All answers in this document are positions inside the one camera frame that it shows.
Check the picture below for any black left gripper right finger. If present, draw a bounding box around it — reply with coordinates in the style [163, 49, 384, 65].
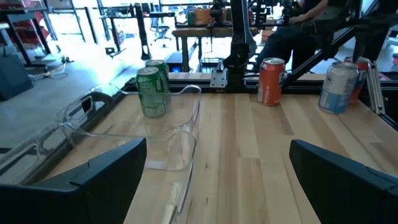
[289, 139, 398, 224]

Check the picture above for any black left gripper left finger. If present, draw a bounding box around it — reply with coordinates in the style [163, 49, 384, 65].
[0, 138, 147, 224]

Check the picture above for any blue and white soda can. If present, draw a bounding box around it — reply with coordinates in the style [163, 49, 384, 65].
[318, 61, 359, 114]

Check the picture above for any red Fanta soda can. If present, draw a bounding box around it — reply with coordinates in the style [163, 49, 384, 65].
[344, 56, 371, 104]
[257, 57, 286, 106]

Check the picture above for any green Sprite soda can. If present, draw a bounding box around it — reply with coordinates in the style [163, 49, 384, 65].
[136, 67, 167, 118]
[145, 58, 171, 105]

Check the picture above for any clear plastic bin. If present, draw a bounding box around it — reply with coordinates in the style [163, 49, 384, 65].
[55, 83, 202, 172]
[0, 123, 200, 224]
[88, 82, 202, 108]

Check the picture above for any silver aluminium extrusion bar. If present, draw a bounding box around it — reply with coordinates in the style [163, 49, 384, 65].
[366, 60, 386, 115]

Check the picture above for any dark grey box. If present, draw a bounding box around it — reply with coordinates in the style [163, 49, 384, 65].
[0, 55, 34, 101]

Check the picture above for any person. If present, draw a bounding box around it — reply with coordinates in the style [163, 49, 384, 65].
[253, 0, 333, 74]

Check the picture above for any silver metal mounting plate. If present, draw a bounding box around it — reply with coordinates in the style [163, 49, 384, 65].
[210, 60, 229, 90]

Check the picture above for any black computer with blue light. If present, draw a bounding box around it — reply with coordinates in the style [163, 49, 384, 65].
[165, 52, 184, 74]

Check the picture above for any red storage rack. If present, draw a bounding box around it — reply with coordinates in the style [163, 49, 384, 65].
[0, 0, 50, 47]

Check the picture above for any black floor stand pole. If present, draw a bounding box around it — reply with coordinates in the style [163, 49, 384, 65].
[134, 2, 152, 60]

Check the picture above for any black office chair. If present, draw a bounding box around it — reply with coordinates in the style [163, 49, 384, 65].
[150, 17, 172, 48]

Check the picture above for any wooden background table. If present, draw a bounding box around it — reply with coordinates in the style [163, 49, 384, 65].
[172, 26, 261, 72]

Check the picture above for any orange box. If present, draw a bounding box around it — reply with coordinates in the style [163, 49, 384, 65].
[195, 8, 212, 26]

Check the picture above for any yellow cable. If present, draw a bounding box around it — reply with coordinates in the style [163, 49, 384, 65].
[29, 62, 68, 80]

